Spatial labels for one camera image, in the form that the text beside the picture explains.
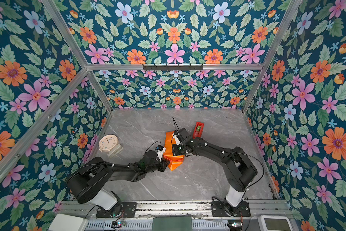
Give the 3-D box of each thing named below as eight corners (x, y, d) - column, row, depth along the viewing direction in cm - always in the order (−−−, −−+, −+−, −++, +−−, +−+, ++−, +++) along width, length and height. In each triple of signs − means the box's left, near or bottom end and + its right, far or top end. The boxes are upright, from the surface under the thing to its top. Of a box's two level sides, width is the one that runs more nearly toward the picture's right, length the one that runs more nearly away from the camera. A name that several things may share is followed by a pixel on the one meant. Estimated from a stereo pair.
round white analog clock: (104, 161, 93) (102, 158, 90) (97, 141, 103) (95, 138, 100) (124, 151, 98) (122, 148, 95) (115, 132, 107) (113, 129, 105)
